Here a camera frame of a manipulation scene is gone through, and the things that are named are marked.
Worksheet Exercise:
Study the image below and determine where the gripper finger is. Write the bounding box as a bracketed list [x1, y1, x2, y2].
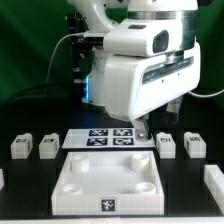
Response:
[166, 97, 183, 124]
[134, 115, 149, 142]

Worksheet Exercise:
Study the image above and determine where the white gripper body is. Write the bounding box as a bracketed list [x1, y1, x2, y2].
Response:
[104, 43, 200, 121]

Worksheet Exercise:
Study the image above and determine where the white square table top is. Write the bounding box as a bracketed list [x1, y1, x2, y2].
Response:
[52, 151, 164, 216]

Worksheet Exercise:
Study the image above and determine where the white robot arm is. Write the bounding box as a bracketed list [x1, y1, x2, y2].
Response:
[67, 0, 213, 141]

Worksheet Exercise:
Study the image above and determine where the white sheet with markers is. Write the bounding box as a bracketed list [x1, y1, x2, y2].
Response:
[62, 128, 155, 149]

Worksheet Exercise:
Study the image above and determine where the white obstacle bar right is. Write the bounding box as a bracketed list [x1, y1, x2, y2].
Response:
[204, 165, 224, 215]

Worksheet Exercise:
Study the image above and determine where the white block left edge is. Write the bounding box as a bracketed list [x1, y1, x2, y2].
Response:
[0, 169, 4, 191]

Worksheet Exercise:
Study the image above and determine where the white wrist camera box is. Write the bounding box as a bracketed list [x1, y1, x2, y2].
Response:
[103, 19, 183, 57]

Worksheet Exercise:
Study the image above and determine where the black camera on stand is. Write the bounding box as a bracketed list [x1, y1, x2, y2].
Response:
[81, 31, 105, 46]

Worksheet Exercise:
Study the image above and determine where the black cable bundle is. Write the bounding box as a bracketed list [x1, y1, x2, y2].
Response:
[0, 83, 84, 114]

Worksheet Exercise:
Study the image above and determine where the black camera stand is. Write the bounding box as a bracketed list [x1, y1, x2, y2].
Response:
[65, 13, 92, 101]

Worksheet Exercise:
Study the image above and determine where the white camera cable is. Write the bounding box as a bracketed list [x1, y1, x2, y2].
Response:
[45, 32, 85, 84]

